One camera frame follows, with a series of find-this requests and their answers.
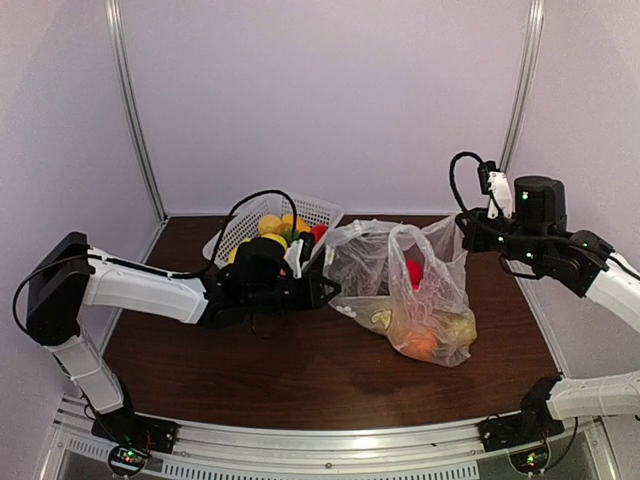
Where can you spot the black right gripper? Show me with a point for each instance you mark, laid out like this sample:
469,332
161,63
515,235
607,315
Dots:
474,240

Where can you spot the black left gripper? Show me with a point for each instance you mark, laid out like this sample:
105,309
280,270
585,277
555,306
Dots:
310,294

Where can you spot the pink fruit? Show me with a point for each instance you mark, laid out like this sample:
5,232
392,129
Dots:
415,272

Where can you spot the clear printed plastic bag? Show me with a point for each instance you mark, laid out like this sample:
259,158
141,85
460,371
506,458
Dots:
367,258

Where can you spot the orange fruit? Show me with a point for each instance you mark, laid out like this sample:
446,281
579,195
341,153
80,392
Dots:
420,346

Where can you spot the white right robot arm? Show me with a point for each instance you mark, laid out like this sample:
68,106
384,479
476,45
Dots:
605,279

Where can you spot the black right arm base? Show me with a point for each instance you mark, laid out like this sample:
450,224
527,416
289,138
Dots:
525,435

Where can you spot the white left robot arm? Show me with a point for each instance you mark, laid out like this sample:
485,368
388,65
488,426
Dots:
75,275

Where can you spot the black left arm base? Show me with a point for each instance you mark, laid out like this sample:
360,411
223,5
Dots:
136,437

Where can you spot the red fruit in basket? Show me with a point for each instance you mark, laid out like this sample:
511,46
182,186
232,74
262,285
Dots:
319,231

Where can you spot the yellow fruit in basket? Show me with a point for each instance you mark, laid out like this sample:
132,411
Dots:
277,238

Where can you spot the orange-yellow fruit in basket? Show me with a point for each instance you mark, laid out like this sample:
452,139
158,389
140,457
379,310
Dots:
288,224

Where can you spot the yellow lemon in basket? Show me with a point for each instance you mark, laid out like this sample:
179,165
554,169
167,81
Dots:
269,223

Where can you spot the white perforated plastic basket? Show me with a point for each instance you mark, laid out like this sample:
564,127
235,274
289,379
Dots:
241,224

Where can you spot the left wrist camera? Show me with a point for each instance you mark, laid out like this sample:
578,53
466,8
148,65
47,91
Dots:
299,252

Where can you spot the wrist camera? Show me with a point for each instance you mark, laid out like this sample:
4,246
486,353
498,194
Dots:
495,184
299,252

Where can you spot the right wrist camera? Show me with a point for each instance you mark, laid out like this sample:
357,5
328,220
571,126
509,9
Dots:
495,184

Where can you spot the right aluminium corner post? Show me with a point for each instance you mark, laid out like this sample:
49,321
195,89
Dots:
529,60

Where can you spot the aluminium corner post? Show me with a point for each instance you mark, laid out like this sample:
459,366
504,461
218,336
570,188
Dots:
132,115
529,60

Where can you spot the left aluminium corner post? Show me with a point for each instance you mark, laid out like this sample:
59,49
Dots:
132,115

